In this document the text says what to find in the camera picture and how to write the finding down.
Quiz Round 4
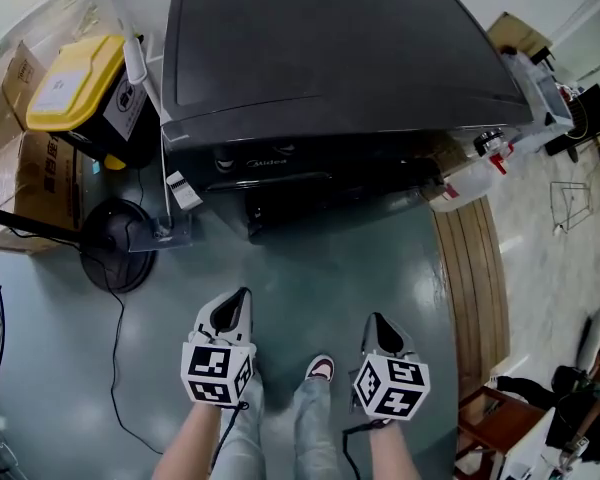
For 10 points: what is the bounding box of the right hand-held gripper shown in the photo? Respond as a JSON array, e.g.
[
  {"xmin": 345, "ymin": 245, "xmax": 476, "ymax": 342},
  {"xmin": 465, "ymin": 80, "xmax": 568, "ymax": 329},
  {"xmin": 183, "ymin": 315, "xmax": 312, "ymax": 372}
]
[{"xmin": 348, "ymin": 311, "xmax": 431, "ymax": 423}]

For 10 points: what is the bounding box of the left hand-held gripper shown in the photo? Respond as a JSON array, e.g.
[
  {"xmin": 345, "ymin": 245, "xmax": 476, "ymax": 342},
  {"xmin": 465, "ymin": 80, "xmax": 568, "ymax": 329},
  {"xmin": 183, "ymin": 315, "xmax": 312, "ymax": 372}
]
[{"xmin": 180, "ymin": 286, "xmax": 258, "ymax": 409}]

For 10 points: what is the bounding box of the dark grey washing machine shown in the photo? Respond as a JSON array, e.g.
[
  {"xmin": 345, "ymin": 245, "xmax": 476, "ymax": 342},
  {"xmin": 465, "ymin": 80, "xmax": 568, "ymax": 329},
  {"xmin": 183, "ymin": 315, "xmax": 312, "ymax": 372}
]
[{"xmin": 159, "ymin": 0, "xmax": 536, "ymax": 243}]

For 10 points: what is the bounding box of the person's right forearm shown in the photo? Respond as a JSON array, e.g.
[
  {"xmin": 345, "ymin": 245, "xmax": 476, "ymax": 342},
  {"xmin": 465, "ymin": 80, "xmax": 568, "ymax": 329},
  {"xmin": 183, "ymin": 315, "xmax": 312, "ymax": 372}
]
[{"xmin": 367, "ymin": 419, "xmax": 422, "ymax": 480}]

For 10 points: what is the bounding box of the person's left forearm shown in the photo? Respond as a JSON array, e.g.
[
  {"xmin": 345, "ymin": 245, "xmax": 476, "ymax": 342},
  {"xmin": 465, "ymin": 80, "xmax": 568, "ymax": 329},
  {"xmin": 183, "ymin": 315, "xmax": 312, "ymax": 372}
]
[{"xmin": 151, "ymin": 398, "xmax": 247, "ymax": 480}]

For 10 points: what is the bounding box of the person's red and white shoe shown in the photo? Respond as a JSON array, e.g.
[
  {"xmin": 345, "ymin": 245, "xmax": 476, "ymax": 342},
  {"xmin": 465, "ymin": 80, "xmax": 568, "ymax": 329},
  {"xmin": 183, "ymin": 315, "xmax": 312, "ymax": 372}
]
[{"xmin": 304, "ymin": 353, "xmax": 337, "ymax": 384}]

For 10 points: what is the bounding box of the wooden slatted platform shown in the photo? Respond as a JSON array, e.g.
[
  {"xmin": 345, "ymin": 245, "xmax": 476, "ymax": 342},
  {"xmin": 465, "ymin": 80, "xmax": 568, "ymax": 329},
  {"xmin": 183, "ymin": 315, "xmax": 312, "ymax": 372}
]
[{"xmin": 431, "ymin": 194, "xmax": 512, "ymax": 405}]

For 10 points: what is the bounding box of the person's left leg in jeans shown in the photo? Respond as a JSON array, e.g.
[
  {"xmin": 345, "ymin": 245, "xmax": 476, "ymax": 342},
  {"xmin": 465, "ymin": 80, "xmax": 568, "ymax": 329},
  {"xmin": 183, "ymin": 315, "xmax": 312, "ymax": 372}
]
[{"xmin": 212, "ymin": 360, "xmax": 267, "ymax": 480}]

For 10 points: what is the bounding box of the person's leg in jeans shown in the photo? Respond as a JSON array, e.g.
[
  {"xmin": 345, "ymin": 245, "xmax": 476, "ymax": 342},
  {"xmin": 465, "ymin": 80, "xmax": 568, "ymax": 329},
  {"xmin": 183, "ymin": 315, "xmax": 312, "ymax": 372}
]
[
  {"xmin": 291, "ymin": 376, "xmax": 342, "ymax": 480},
  {"xmin": 212, "ymin": 360, "xmax": 267, "ymax": 480}
]

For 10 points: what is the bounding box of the person's right leg in jeans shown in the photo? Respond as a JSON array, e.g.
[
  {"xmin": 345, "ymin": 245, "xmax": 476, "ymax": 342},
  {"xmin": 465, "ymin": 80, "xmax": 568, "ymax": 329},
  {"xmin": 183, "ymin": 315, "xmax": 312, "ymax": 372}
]
[{"xmin": 291, "ymin": 376, "xmax": 342, "ymax": 480}]

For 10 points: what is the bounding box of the black floor fan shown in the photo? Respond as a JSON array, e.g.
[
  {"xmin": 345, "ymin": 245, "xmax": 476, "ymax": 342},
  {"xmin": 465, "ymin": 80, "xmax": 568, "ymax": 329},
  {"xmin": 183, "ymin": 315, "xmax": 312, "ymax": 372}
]
[{"xmin": 0, "ymin": 197, "xmax": 159, "ymax": 410}]

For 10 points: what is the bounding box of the white power adapter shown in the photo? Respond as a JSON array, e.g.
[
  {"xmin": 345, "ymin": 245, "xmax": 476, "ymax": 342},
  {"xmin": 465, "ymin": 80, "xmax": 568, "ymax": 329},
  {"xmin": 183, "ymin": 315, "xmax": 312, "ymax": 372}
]
[{"xmin": 165, "ymin": 171, "xmax": 204, "ymax": 213}]

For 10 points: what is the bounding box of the brown wooden chair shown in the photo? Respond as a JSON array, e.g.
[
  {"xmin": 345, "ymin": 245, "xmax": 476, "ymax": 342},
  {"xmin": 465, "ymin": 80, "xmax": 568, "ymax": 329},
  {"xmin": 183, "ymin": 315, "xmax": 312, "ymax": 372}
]
[{"xmin": 456, "ymin": 384, "xmax": 547, "ymax": 470}]

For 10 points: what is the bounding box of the white plastic jug red label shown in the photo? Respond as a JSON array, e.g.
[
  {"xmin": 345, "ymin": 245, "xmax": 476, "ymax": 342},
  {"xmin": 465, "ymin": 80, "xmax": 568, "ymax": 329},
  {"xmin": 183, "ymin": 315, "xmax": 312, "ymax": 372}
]
[{"xmin": 426, "ymin": 159, "xmax": 497, "ymax": 214}]

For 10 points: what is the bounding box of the white table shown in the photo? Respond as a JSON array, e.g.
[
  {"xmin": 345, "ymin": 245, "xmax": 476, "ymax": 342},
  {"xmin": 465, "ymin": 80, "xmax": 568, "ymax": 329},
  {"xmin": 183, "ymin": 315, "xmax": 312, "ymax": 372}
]
[{"xmin": 498, "ymin": 406, "xmax": 557, "ymax": 480}]

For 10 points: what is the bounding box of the white chair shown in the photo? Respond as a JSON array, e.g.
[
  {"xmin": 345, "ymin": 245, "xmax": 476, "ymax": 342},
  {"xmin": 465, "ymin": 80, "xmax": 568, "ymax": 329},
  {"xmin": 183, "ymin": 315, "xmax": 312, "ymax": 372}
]
[{"xmin": 576, "ymin": 306, "xmax": 600, "ymax": 375}]

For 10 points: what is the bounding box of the bottle with silver cap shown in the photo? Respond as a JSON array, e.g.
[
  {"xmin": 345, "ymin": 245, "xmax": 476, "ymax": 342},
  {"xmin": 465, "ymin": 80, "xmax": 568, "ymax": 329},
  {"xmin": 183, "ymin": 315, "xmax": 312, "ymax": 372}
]
[{"xmin": 472, "ymin": 129, "xmax": 512, "ymax": 175}]

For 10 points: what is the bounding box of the printed brown cardboard box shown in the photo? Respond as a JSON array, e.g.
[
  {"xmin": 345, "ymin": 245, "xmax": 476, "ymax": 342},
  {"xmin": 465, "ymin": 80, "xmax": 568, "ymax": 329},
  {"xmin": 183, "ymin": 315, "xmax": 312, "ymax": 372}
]
[{"xmin": 0, "ymin": 129, "xmax": 87, "ymax": 255}]

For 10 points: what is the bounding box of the black bin with yellow lid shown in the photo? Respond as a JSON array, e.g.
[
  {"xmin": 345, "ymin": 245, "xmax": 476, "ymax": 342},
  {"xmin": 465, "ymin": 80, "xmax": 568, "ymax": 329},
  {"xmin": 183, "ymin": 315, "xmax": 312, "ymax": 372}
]
[{"xmin": 25, "ymin": 34, "xmax": 162, "ymax": 171}]

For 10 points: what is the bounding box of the clear plastic storage box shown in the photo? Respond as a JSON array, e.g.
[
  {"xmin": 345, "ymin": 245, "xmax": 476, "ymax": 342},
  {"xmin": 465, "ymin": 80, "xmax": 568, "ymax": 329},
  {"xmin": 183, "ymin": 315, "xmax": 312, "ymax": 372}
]
[{"xmin": 498, "ymin": 46, "xmax": 575, "ymax": 130}]

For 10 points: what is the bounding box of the black small table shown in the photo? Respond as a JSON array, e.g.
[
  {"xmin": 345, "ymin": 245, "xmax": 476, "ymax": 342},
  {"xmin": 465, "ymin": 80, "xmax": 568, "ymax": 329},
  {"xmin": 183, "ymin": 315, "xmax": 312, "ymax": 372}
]
[{"xmin": 544, "ymin": 83, "xmax": 600, "ymax": 158}]

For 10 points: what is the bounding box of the flattened brown cardboard box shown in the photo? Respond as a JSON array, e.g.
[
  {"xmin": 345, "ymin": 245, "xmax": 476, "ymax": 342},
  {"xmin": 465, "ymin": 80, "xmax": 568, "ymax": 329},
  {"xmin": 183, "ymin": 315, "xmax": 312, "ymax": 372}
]
[{"xmin": 0, "ymin": 40, "xmax": 49, "ymax": 165}]

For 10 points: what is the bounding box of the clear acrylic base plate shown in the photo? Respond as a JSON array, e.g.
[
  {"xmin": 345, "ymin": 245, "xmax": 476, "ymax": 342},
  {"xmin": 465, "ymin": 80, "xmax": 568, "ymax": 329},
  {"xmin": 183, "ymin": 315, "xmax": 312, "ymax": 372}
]
[{"xmin": 128, "ymin": 212, "xmax": 194, "ymax": 254}]

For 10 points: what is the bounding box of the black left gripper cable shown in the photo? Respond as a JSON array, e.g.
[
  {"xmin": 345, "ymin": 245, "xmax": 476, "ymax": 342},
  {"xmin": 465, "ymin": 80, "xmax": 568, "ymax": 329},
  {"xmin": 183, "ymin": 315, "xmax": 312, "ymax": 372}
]
[{"xmin": 208, "ymin": 400, "xmax": 250, "ymax": 480}]

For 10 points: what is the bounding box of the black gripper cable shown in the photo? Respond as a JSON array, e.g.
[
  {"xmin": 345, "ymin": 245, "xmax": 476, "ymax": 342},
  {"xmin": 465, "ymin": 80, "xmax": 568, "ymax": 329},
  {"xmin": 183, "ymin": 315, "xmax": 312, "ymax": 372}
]
[
  {"xmin": 208, "ymin": 400, "xmax": 250, "ymax": 480},
  {"xmin": 341, "ymin": 417, "xmax": 390, "ymax": 480}
]

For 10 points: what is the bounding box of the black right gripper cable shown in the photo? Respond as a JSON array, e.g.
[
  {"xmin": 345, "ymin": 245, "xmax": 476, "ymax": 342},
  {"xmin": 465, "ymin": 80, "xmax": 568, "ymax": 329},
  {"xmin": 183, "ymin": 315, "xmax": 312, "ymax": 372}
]
[{"xmin": 341, "ymin": 417, "xmax": 390, "ymax": 480}]

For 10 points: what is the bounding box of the black fan power cord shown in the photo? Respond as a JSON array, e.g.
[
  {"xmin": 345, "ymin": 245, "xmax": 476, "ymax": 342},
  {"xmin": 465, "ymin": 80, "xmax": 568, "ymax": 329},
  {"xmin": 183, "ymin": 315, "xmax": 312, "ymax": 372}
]
[{"xmin": 104, "ymin": 165, "xmax": 165, "ymax": 457}]

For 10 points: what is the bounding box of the wire frame rack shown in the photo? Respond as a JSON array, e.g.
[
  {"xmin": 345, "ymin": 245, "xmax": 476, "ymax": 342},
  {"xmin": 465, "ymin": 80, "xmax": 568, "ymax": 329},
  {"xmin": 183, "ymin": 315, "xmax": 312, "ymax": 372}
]
[{"xmin": 550, "ymin": 180, "xmax": 594, "ymax": 233}]

